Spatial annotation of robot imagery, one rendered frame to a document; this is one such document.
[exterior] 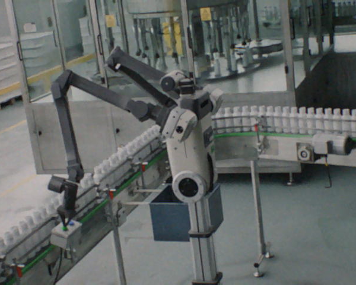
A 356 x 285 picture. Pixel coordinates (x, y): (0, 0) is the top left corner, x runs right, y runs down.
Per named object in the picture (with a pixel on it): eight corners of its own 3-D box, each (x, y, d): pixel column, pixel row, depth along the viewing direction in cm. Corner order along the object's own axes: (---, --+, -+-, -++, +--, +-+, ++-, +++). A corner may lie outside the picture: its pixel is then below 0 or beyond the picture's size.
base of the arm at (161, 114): (178, 105, 309) (168, 129, 314) (162, 97, 311) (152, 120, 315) (171, 110, 301) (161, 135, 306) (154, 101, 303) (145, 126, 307)
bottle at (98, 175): (95, 198, 386) (91, 169, 382) (97, 195, 392) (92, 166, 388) (107, 197, 386) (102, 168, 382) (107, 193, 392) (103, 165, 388)
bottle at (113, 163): (123, 183, 406) (118, 155, 402) (117, 187, 401) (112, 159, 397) (114, 183, 409) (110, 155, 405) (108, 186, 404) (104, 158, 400)
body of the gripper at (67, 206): (55, 212, 310) (57, 197, 307) (66, 203, 319) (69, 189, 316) (68, 217, 308) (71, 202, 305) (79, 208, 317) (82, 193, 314)
